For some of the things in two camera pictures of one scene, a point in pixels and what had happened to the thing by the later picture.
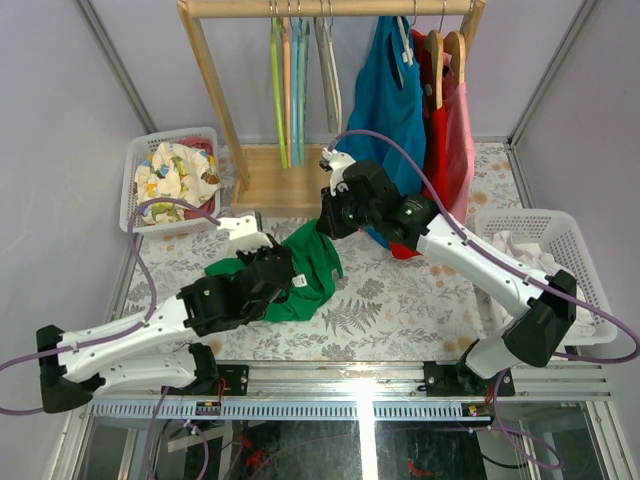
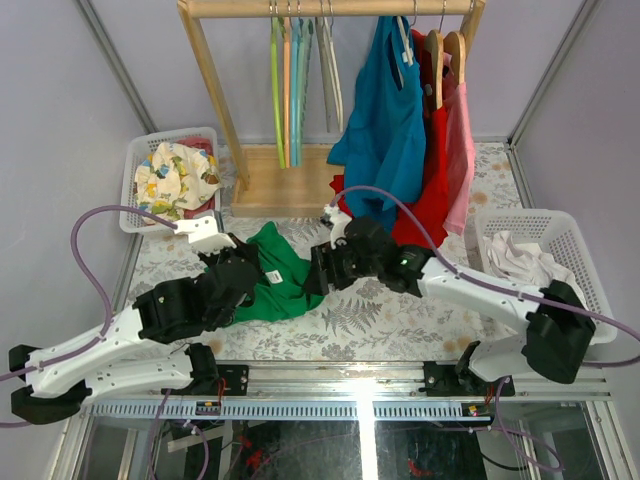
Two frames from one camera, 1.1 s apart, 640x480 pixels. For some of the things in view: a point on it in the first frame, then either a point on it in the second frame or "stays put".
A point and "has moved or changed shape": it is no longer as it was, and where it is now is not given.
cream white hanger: [330, 68] stays put
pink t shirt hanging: [460, 143] stays put
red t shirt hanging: [436, 147] stays put
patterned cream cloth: [173, 172] stays put
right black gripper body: [345, 215] to [346, 267]
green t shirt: [313, 258] has moved or changed shape
